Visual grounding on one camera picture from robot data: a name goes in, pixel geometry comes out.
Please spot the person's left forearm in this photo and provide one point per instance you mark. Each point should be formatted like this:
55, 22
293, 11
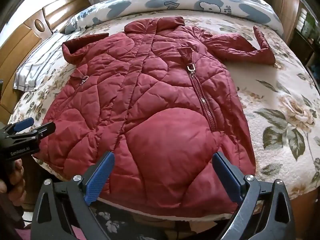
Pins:
10, 215

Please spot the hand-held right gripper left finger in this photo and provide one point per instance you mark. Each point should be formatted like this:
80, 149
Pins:
100, 177

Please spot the white quilt with blue print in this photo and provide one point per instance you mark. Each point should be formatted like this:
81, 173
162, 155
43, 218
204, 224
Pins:
190, 7

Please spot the dark furniture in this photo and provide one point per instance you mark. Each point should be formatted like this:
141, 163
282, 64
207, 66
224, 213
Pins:
303, 47

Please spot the striped pillow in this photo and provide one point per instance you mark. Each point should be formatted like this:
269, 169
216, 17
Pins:
37, 65

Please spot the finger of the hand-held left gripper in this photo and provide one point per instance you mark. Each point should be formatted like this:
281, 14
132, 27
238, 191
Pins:
23, 124
45, 128

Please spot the wooden bed frame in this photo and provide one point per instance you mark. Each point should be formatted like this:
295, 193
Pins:
302, 210

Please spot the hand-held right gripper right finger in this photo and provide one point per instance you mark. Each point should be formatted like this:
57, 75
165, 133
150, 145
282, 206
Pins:
226, 177

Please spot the wooden bed headboard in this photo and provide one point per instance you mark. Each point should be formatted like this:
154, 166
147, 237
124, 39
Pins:
15, 47

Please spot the red quilted puffer jacket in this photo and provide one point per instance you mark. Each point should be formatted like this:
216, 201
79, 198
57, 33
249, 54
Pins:
150, 92

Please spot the person's left hand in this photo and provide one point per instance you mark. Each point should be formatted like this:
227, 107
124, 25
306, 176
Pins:
19, 175

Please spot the wooden wardrobe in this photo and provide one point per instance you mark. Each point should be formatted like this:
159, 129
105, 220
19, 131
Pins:
287, 7

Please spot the floral bed sheet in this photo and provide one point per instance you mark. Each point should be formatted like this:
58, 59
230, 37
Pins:
275, 92

